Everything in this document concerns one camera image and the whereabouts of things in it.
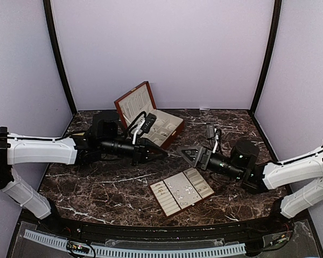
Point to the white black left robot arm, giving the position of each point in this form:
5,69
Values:
106,136

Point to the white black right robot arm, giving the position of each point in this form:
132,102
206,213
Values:
259,178

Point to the red wooden jewelry box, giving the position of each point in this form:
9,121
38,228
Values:
166,127

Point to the right black frame post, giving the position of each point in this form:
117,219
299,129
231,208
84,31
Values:
267,57

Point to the black frame post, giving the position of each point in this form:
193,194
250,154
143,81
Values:
57,55
267,57

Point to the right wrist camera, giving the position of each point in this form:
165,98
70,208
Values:
213,135

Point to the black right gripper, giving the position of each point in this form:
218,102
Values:
201,160

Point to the black front table rail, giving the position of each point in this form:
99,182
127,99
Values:
246,230

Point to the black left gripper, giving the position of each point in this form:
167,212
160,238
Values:
141,152

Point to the red jewelry tray insert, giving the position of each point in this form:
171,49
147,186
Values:
181,191

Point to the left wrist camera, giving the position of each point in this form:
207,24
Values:
140,125

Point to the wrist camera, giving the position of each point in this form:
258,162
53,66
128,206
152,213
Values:
213,135
140,125

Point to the white slotted cable duct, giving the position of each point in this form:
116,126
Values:
80,249

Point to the left black frame post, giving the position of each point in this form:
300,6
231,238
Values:
57,55

